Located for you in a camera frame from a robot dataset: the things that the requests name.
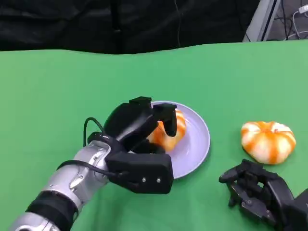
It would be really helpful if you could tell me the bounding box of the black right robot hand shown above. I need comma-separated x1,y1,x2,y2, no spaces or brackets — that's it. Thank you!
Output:
218,158,296,231

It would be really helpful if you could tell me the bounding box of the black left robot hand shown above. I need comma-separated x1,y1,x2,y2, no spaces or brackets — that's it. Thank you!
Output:
103,96,178,154

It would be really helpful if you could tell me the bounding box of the orange white toy bread roll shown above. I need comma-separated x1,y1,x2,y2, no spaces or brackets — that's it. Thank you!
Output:
241,121,296,165
146,109,187,152

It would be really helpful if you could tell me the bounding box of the lilac plate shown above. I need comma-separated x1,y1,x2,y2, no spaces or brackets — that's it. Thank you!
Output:
149,101,211,180

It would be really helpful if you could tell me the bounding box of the green table cloth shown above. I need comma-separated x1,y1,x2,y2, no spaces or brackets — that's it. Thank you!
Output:
0,39,308,231

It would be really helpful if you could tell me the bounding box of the black backdrop curtain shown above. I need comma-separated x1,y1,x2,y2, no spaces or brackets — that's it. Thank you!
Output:
0,0,262,55

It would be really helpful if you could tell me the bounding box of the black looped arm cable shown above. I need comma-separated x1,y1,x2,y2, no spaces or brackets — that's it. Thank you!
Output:
83,117,106,147

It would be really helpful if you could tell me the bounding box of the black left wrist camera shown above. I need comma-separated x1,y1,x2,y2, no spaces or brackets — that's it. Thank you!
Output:
105,153,174,194

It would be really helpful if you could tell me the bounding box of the white cable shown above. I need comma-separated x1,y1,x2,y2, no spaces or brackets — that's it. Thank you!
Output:
287,11,308,40

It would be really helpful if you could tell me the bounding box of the grey metal frame post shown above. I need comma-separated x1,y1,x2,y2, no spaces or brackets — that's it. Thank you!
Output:
242,0,282,43

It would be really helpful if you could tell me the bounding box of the black floor cable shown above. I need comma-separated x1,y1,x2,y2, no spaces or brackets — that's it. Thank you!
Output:
274,0,295,41

